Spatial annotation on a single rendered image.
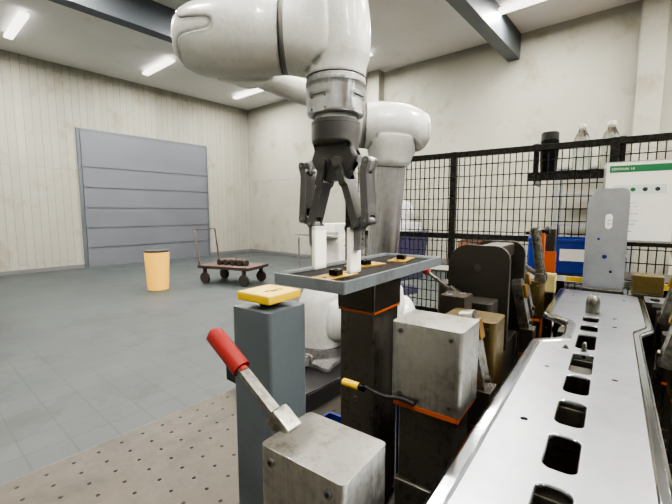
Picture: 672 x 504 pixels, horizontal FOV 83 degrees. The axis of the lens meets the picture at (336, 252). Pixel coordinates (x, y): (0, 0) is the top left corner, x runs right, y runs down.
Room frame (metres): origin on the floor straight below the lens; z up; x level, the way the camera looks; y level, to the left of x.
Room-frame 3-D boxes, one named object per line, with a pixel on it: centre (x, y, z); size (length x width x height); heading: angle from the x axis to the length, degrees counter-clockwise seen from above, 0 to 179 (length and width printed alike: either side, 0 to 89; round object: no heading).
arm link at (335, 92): (0.60, 0.00, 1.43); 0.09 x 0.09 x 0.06
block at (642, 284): (1.21, -1.01, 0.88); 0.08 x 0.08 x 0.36; 54
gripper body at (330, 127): (0.60, 0.00, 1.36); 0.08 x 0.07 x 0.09; 53
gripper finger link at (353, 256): (0.58, -0.03, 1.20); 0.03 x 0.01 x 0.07; 143
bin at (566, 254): (1.48, -0.92, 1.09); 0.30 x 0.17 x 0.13; 61
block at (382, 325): (0.71, -0.06, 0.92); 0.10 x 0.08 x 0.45; 144
